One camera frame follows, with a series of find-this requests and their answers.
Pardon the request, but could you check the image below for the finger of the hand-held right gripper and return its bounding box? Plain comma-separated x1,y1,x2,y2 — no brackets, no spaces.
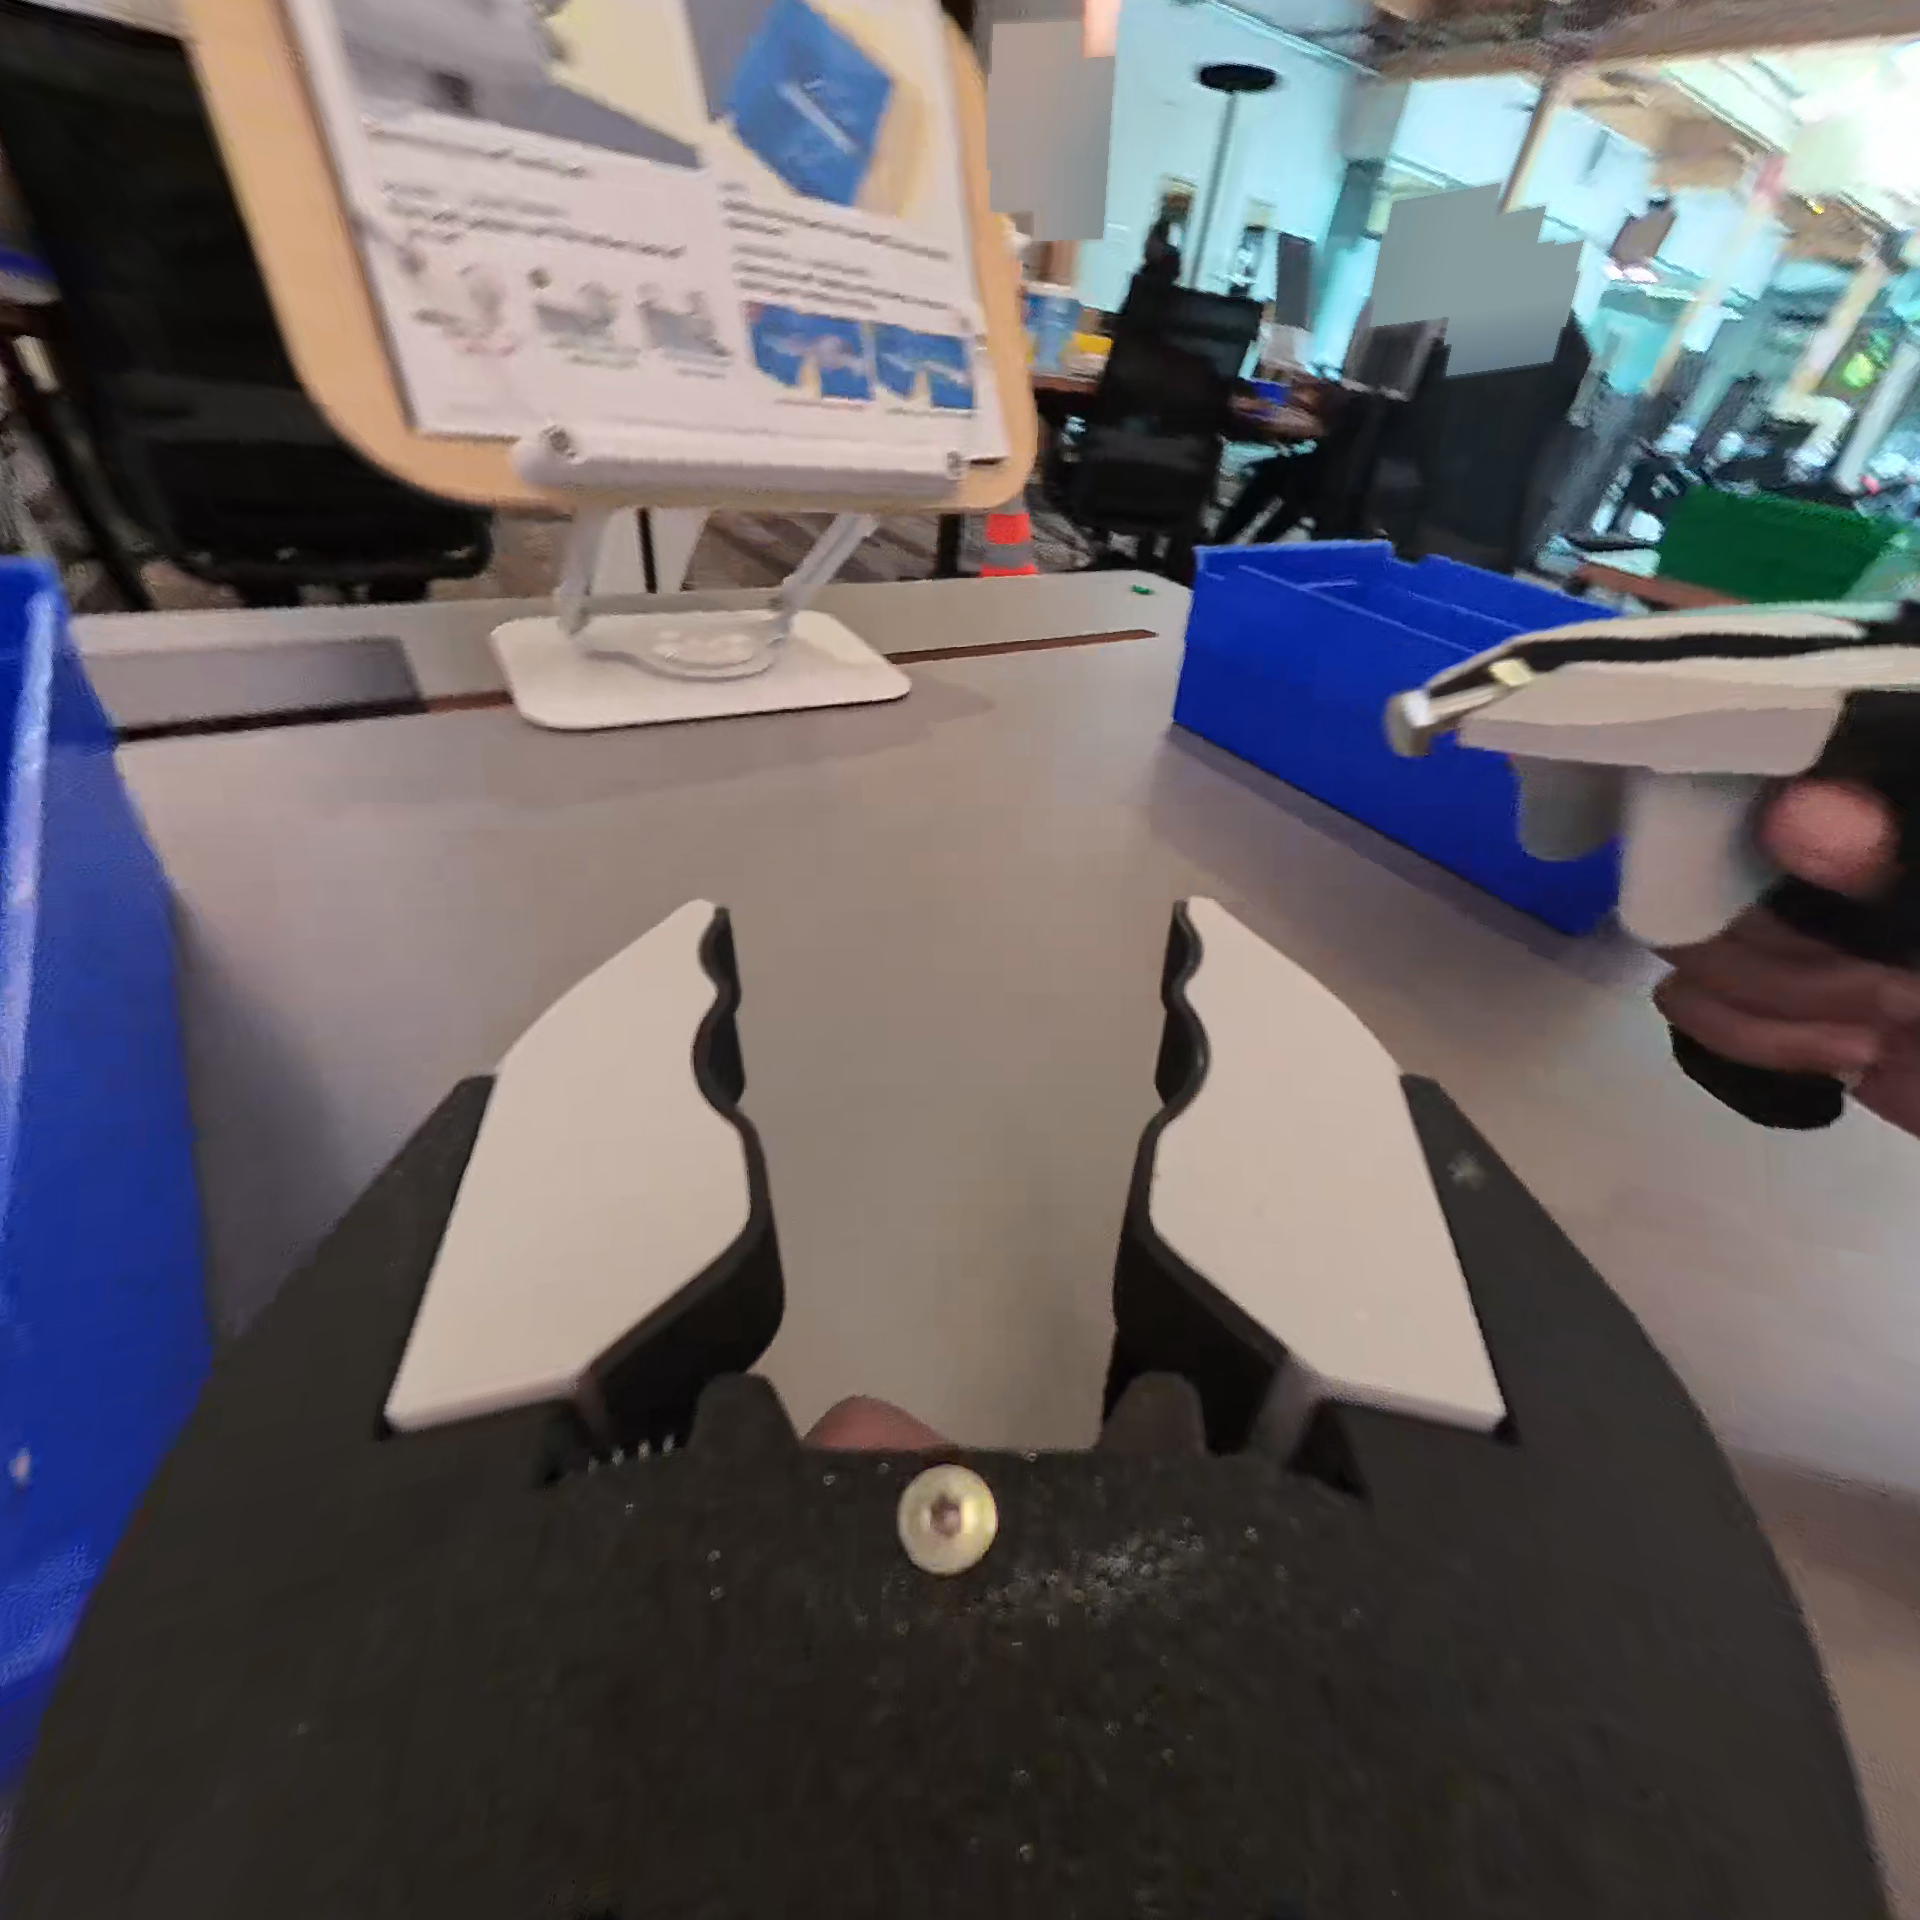
1435,595,1920,696
1406,638,1920,776

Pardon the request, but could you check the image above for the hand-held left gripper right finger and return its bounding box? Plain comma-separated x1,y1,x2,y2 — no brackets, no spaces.
1109,896,1509,1472

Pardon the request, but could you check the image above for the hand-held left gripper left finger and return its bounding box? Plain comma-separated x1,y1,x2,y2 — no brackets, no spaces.
381,901,788,1462

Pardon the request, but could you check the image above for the blue divided storage bin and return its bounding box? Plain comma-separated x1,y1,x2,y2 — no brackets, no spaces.
0,555,218,1808

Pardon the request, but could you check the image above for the person's right hand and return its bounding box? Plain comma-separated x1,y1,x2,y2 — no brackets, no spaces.
1651,773,1920,1136

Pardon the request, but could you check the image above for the green storage bin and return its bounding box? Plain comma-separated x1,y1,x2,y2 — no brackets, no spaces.
1657,479,1920,606

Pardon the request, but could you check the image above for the black office chair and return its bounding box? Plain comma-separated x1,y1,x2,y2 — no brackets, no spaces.
1044,284,1269,577
0,25,501,608
1406,312,1598,577

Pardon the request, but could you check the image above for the white document stand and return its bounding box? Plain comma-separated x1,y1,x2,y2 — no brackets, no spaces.
486,504,915,734

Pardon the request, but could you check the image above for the dark flat tablet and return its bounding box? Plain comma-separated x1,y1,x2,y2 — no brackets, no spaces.
74,632,428,740

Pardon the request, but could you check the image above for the black floor lamp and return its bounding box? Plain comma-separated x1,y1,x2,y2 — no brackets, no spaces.
1195,62,1281,291

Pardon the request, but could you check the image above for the white instruction board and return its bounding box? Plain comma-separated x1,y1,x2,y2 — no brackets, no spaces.
286,0,1012,502

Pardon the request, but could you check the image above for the instruction sheet on stand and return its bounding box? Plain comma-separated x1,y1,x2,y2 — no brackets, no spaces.
181,0,1043,515

